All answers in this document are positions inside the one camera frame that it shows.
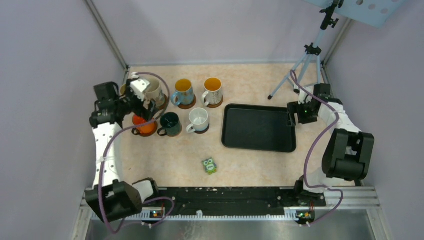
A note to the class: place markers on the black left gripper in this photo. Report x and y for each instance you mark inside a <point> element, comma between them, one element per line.
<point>148,113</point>

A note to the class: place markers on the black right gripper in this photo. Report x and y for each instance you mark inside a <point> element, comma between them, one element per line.
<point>295,107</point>

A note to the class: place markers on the black mug orange inside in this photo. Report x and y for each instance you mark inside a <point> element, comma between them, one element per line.
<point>145,128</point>

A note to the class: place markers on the tall cream patterned mug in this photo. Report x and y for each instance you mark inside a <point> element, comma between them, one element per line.
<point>154,92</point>

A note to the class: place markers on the dark green mug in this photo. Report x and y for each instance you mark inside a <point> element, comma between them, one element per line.
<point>169,124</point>

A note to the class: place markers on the black serving tray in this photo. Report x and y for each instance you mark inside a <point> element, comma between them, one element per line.
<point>260,128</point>

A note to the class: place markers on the blue mug yellow inside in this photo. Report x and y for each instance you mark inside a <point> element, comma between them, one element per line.
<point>184,93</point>

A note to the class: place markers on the plain white mug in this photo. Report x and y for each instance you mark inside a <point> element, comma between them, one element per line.
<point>199,120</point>

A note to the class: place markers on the white mug yellow inside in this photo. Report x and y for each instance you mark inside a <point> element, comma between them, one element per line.
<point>212,91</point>

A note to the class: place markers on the beige round mug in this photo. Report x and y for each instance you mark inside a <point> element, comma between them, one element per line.
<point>123,90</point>

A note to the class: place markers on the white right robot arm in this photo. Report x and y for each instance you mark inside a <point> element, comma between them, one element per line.
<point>349,151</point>

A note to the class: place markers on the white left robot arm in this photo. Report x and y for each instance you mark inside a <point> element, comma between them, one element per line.
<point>111,198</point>

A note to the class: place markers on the light wooden coaster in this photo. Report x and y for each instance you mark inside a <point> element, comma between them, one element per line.
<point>180,130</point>

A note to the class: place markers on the dark brown coaster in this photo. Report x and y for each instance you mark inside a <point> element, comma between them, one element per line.
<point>203,131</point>

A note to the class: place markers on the green owl figure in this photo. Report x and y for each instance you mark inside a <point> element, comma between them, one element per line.
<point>209,166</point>

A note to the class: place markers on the light blue perforated panel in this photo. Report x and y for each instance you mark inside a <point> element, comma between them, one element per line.
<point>374,13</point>

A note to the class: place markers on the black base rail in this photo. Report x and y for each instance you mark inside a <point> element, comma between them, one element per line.
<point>232,201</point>

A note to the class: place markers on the blue camera tripod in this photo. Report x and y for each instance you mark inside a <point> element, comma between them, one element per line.
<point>313,49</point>

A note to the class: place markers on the white cable duct strip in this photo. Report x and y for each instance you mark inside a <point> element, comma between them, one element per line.
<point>146,216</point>

